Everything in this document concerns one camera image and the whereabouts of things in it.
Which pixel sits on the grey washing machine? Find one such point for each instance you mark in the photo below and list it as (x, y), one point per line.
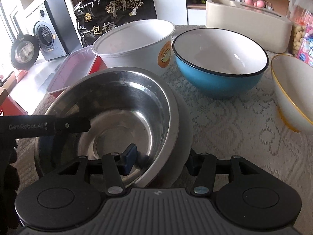
(49, 21)

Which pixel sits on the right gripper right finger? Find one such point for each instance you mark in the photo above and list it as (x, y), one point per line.
(203, 167)

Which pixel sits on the beige tissue box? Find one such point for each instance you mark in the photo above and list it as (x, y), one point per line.
(271, 30)

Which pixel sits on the blue enamel bowl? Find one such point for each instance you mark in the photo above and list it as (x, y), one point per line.
(221, 63)

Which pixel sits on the stainless steel bowl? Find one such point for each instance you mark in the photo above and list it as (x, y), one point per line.
(125, 105)

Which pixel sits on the white paper bucket bowl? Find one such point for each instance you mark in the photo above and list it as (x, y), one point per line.
(144, 44)

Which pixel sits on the large clear snack jar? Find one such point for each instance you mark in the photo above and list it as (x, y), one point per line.
(300, 14)

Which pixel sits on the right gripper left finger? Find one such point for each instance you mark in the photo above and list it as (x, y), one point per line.
(115, 166)

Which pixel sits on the pink earmuffs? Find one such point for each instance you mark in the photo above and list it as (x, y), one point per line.
(258, 3)

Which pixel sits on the white gold-rimmed bowl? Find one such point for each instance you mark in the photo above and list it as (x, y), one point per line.
(293, 88)

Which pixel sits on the white lace tablecloth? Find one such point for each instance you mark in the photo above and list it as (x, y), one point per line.
(263, 178)

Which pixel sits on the black snack bag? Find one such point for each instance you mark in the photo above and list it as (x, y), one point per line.
(96, 17)

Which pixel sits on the pink marshmallow bag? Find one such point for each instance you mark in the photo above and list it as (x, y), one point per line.
(306, 49)

